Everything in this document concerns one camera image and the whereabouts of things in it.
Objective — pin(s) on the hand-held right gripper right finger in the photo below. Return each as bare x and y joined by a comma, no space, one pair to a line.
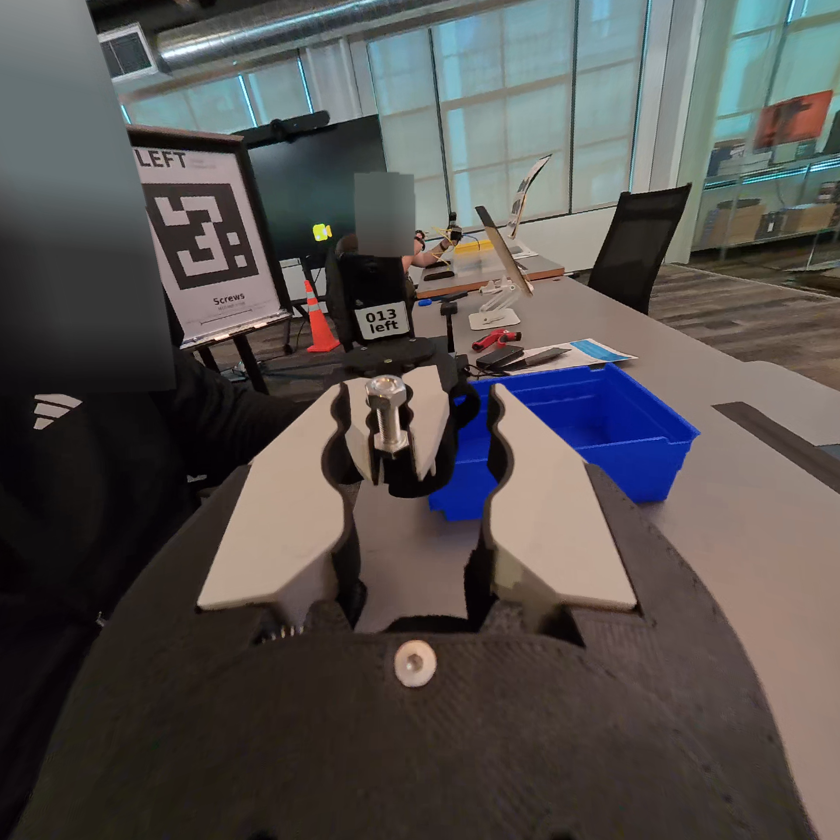
558,525

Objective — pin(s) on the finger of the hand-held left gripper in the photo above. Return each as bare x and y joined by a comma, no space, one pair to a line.
430,413
358,420

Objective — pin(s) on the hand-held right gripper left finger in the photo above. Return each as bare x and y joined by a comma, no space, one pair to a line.
282,525

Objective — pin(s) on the silver hex bolt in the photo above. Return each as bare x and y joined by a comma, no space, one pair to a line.
387,390

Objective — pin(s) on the silver hex nut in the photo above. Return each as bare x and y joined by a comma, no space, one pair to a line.
390,449

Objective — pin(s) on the blue storage bin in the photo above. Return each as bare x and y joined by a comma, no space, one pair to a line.
643,459

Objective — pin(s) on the person's left forearm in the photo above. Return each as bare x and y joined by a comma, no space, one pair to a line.
249,420

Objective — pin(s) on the person's left hand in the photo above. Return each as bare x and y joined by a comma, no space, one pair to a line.
413,485

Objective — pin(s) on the orange traffic cone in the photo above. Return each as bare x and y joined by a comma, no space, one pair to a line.
321,328

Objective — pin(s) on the black t-shaped tool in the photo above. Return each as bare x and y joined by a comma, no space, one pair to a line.
453,305

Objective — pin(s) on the black flat case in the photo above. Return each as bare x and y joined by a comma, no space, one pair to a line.
499,359

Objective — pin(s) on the clear plastic container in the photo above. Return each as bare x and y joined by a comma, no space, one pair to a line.
472,262

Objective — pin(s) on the white board stand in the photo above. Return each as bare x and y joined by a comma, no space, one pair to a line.
495,320

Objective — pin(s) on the black easel stand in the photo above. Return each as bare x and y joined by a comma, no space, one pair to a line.
253,367

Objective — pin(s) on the large black display screen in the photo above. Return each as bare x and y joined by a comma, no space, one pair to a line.
308,184

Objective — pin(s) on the black flat card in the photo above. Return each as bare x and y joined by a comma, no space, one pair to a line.
544,358

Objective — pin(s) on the tilted wooden board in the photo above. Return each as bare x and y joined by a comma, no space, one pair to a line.
505,256

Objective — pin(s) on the brown edged desk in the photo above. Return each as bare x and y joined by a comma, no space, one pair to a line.
538,266

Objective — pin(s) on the framed marker sign board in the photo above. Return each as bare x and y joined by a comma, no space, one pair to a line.
203,315

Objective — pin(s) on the black video bar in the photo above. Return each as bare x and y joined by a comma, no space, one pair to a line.
302,124

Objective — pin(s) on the white and blue leaflet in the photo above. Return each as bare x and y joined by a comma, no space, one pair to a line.
604,351

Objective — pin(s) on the curved printed card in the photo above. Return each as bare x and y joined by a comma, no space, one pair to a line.
528,190

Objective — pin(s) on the dark table slot cover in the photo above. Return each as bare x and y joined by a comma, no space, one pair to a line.
774,439

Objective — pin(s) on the black office chair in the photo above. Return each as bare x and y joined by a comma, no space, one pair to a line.
636,243

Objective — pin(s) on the air vent grille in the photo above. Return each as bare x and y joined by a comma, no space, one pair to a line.
126,51

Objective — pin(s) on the storage shelf with boxes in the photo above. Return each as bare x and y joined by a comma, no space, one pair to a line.
787,223

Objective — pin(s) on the silver round air duct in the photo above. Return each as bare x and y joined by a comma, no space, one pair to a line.
328,26

